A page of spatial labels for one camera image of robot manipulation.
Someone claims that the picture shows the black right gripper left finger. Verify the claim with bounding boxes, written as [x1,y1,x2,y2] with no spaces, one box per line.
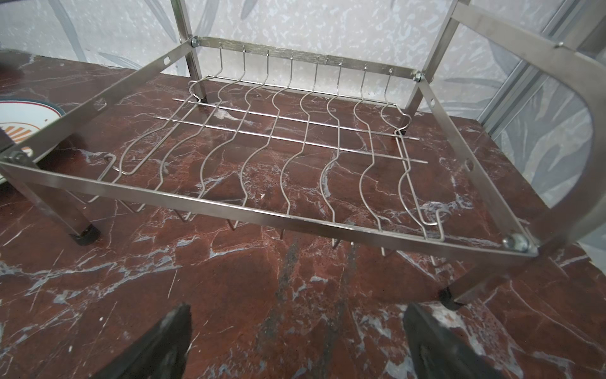
[93,303,192,378]

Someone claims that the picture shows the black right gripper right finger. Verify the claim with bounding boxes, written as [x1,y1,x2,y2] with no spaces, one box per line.
[403,303,502,379]

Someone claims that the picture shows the stainless steel dish rack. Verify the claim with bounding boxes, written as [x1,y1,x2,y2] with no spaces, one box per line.
[1,1,605,308]

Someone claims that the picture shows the small orange sunburst plate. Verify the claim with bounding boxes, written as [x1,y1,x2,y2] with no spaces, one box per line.
[0,99,66,185]

